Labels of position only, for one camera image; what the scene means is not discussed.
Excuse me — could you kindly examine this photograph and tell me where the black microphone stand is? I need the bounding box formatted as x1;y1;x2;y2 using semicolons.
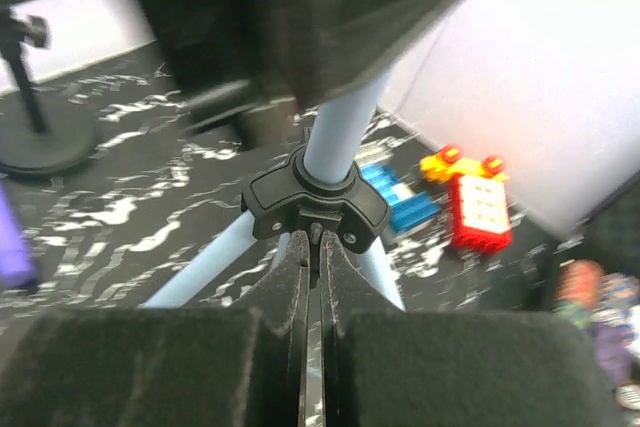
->
1;5;99;178

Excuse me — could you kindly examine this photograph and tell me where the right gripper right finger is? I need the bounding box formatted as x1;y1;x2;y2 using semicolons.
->
319;233;620;426

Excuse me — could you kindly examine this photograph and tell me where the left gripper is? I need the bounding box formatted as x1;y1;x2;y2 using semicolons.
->
124;0;301;148

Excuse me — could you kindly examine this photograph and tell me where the orange yellow toy piece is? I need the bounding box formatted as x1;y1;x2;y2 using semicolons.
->
420;144;509;183

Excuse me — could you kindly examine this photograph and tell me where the light blue music stand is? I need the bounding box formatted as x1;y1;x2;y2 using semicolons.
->
143;71;405;309

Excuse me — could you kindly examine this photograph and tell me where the red toy brick block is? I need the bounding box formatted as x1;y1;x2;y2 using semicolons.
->
449;175;512;255

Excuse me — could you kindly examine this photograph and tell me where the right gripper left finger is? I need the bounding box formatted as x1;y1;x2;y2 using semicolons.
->
1;232;310;426

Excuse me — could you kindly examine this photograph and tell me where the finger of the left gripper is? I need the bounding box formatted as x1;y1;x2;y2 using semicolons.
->
263;0;459;108

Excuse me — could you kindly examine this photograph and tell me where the black poker chip case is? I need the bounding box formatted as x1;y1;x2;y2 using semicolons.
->
539;181;640;413

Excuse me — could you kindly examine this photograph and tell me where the blue toy brick block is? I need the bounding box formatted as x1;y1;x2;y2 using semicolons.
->
360;163;441;245

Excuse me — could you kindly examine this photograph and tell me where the purple toy microphone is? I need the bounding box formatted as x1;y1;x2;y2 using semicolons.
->
1;188;38;289

